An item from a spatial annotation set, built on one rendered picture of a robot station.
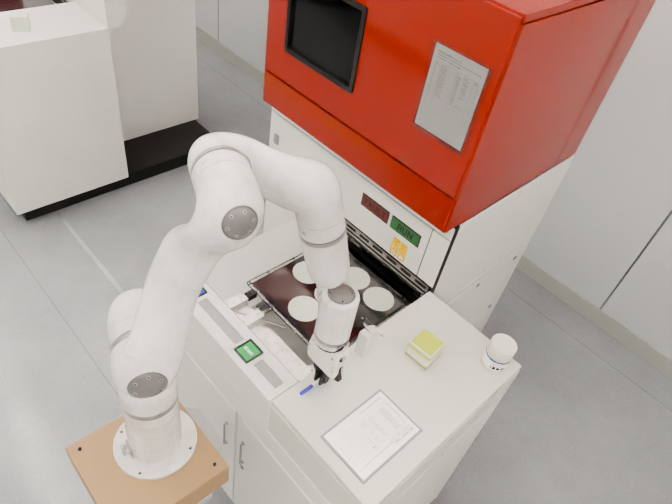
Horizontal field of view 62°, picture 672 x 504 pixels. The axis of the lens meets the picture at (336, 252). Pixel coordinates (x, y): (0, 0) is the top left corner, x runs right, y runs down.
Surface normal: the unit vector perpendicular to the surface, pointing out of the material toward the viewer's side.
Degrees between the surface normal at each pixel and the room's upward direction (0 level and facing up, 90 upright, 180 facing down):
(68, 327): 0
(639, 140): 90
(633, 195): 90
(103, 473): 4
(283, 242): 0
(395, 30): 90
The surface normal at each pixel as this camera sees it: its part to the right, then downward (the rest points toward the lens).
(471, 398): 0.15, -0.71
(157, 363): 0.56, 0.25
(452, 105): -0.73, 0.40
